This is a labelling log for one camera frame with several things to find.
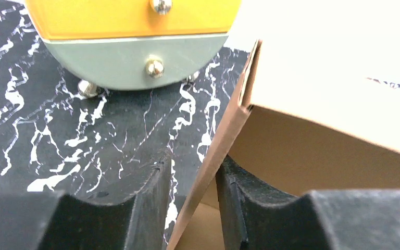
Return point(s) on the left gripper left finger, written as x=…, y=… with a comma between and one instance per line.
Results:
x=128, y=214

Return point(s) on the round white drawer cabinet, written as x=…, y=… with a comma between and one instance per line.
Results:
x=132, y=45

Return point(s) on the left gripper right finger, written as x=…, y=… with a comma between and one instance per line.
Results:
x=256, y=215

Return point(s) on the brown cardboard box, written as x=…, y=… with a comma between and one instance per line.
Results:
x=297, y=136

